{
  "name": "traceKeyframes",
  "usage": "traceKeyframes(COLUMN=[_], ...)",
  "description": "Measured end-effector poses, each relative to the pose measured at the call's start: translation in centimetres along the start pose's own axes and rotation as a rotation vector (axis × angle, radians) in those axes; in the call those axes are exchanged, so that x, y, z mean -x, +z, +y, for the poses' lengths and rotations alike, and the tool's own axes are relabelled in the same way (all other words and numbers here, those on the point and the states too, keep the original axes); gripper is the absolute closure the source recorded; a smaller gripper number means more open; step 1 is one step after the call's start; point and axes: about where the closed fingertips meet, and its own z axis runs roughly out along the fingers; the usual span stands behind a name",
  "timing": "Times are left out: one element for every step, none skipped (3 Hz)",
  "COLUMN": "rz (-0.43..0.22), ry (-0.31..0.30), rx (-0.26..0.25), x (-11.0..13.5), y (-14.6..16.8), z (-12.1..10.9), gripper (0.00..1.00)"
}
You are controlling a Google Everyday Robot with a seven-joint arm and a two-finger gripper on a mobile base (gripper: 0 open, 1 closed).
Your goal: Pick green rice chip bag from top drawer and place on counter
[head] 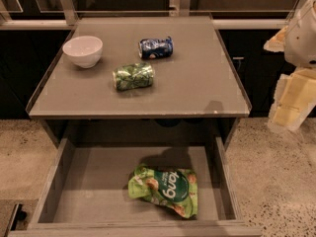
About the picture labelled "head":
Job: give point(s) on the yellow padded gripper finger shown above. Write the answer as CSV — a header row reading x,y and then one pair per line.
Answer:
x,y
294,99
276,43

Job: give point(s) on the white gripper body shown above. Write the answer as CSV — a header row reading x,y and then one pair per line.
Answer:
x,y
302,39

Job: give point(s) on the green rice chip bag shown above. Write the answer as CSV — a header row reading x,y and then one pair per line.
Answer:
x,y
176,189

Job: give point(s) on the grey counter cabinet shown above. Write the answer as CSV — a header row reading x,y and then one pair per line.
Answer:
x,y
196,81

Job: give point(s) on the open grey top drawer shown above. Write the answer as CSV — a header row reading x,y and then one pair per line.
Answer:
x,y
120,191

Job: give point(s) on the blue crushed soda can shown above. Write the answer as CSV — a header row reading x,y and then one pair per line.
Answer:
x,y
155,48

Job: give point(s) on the green crushed soda can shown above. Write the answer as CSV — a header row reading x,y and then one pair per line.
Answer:
x,y
133,76

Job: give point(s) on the white ceramic bowl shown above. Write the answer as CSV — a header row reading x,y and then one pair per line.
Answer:
x,y
84,51

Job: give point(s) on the metal railing frame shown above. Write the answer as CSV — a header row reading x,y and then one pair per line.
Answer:
x,y
226,14

